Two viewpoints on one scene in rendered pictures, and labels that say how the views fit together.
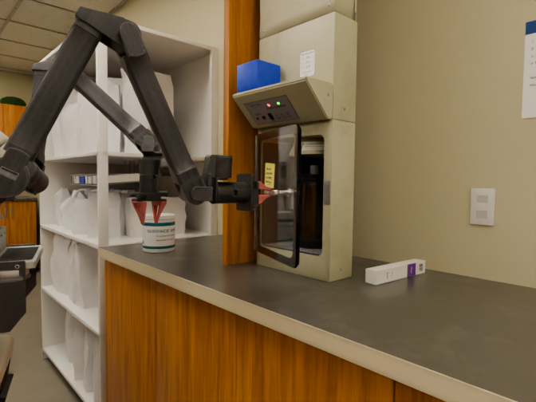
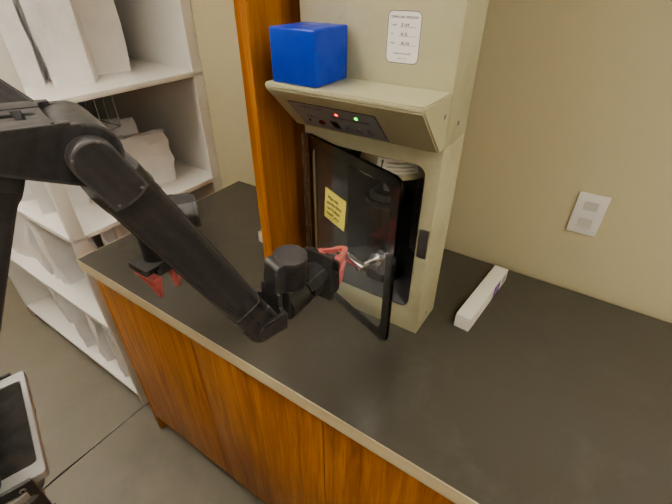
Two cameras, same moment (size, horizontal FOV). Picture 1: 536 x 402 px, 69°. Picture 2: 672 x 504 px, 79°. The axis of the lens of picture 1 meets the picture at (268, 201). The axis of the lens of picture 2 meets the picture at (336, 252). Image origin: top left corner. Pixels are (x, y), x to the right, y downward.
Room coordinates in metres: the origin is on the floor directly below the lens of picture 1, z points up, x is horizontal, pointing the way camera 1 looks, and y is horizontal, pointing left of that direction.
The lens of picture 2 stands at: (0.47, 0.17, 1.68)
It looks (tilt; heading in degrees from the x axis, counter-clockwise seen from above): 35 degrees down; 347
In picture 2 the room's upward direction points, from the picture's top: straight up
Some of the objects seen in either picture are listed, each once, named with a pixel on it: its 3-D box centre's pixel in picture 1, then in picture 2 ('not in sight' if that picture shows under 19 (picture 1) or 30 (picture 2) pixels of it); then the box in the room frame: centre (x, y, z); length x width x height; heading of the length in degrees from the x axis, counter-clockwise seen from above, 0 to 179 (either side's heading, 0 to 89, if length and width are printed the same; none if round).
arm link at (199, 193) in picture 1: (208, 176); (273, 287); (1.01, 0.15, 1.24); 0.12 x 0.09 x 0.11; 119
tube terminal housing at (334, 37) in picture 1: (317, 153); (393, 155); (1.32, -0.16, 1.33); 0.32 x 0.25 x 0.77; 43
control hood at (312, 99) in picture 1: (278, 105); (353, 115); (1.20, -0.03, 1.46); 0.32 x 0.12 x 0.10; 43
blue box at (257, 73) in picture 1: (258, 80); (309, 53); (1.27, 0.03, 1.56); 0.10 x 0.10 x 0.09; 43
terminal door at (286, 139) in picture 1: (275, 195); (346, 239); (1.20, -0.02, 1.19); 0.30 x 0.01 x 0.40; 23
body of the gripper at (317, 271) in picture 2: (238, 192); (311, 280); (1.06, 0.08, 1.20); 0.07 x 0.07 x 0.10; 43
